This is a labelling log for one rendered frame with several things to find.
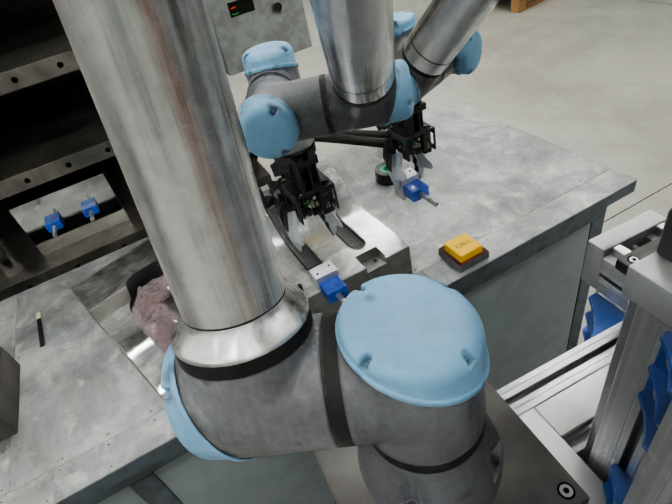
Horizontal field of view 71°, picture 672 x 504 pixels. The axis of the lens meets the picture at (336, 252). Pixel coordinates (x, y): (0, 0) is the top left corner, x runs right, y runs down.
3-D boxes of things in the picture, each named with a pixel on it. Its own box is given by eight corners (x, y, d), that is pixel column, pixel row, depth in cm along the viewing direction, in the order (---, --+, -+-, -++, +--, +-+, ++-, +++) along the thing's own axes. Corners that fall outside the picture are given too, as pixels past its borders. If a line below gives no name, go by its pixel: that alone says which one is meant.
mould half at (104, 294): (305, 348, 97) (292, 312, 90) (201, 443, 85) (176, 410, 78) (183, 259, 128) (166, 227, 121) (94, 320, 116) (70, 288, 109)
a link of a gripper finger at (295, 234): (296, 267, 85) (297, 222, 80) (284, 250, 89) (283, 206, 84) (312, 263, 86) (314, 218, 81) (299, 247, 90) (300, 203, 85)
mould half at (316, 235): (413, 276, 107) (407, 229, 98) (311, 330, 100) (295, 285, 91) (316, 186, 143) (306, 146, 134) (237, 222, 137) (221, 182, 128)
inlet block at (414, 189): (446, 209, 106) (445, 189, 102) (428, 219, 104) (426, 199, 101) (412, 186, 115) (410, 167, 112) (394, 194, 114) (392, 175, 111)
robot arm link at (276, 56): (233, 64, 63) (242, 44, 69) (257, 139, 70) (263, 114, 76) (291, 52, 62) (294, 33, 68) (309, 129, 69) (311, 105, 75)
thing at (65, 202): (129, 219, 152) (102, 173, 141) (43, 256, 146) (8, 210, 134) (111, 162, 189) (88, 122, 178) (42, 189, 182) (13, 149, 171)
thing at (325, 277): (365, 315, 92) (361, 295, 89) (343, 327, 91) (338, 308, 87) (334, 278, 102) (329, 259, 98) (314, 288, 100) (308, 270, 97)
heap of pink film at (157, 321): (250, 315, 99) (238, 288, 94) (178, 372, 91) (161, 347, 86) (187, 268, 115) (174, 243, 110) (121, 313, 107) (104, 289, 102)
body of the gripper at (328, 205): (302, 229, 79) (283, 167, 71) (282, 207, 85) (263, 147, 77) (342, 210, 81) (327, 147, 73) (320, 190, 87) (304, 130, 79)
